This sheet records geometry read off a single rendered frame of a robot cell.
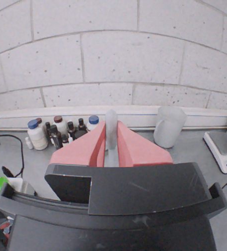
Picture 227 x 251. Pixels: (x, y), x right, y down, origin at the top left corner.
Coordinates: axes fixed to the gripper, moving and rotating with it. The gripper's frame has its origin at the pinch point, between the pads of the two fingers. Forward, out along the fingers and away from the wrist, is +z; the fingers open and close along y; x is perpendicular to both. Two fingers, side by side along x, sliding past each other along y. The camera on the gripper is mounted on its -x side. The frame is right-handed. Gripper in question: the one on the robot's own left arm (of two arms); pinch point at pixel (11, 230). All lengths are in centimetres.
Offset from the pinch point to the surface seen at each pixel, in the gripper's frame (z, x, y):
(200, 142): 24, -70, -35
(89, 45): -5, -61, 26
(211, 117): 21, -89, -37
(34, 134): 14.5, -22.8, 25.8
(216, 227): 7, -33, -48
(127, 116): 22, -57, 3
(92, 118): 15.6, -43.7, 11.7
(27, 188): 8.3, -9.2, 8.0
